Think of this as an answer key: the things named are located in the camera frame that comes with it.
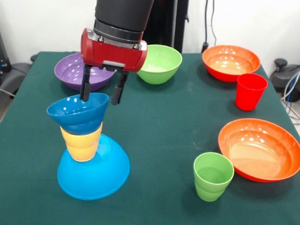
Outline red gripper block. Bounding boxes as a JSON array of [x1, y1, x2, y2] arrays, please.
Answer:
[[79, 27, 149, 106]]

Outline dark blue plastic bowl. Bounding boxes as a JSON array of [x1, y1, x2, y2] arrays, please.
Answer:
[[46, 92, 110, 135]]

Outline yellow stepped plastic cup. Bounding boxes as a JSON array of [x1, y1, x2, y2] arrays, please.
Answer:
[[60, 121, 103, 163]]

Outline light blue plastic bowl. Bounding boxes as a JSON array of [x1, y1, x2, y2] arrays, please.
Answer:
[[57, 133, 131, 201]]

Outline green stepped plastic cup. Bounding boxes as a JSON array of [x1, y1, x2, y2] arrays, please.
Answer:
[[193, 152, 235, 203]]

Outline purple plastic bowl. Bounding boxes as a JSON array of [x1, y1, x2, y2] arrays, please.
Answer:
[[54, 52, 116, 92]]

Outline light green plastic bowl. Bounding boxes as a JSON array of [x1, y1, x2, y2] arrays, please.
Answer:
[[136, 44, 183, 85]]

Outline dark green tablecloth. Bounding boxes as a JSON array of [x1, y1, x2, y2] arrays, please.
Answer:
[[0, 51, 300, 225]]

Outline black equipment box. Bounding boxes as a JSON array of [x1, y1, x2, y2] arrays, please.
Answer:
[[0, 32, 12, 75]]

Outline orange plastic bowl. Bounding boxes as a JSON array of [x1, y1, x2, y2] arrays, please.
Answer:
[[217, 118, 300, 183], [202, 45, 261, 83]]

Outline red plastic cup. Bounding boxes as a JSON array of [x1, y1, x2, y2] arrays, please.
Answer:
[[235, 73, 269, 112]]

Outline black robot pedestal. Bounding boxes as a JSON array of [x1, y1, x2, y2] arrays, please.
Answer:
[[145, 0, 190, 53]]

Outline black wall cable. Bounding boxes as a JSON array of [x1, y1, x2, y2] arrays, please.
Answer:
[[202, 0, 218, 53]]

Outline blue and white cables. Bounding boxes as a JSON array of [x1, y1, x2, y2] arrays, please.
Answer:
[[282, 71, 300, 120]]

